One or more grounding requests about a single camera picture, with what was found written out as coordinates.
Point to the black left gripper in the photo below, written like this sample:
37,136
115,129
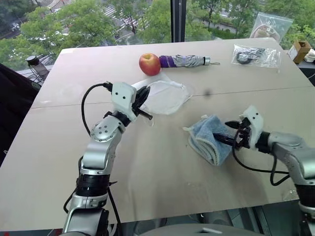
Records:
137,100

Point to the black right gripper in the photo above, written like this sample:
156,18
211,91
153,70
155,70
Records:
243,137

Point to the blue towel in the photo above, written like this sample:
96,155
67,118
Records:
209,140

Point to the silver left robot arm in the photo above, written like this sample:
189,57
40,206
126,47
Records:
98,157

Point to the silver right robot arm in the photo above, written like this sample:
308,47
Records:
290,152

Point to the clear bag with black parts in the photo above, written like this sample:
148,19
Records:
256,55

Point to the clear zip bag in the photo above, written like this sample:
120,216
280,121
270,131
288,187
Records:
269,25

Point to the red apple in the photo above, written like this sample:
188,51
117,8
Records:
149,64

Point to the purple and grey folding umbrella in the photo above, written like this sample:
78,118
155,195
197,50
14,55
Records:
183,61

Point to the grey rounded robot torso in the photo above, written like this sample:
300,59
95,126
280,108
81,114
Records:
197,229

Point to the brown cardboard box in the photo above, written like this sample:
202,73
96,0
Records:
300,50

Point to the black fabric chair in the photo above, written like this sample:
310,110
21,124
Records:
14,108

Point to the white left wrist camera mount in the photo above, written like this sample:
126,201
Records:
122,97

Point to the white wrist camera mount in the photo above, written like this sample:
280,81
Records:
254,125
122,97

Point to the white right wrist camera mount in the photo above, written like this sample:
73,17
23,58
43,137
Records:
254,125

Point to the dark window frame post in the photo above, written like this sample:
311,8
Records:
177,20

